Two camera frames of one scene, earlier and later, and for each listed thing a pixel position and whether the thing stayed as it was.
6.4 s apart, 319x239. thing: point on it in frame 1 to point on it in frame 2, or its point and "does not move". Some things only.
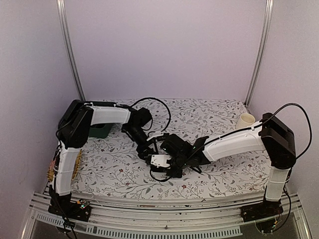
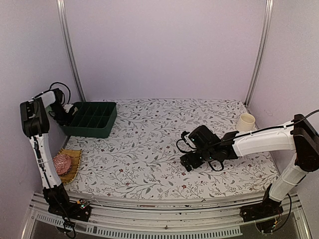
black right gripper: [177, 174] to [185, 162]
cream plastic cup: [245, 120] does not move
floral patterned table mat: [111, 168] does not move
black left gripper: [142, 154] to [66, 121]
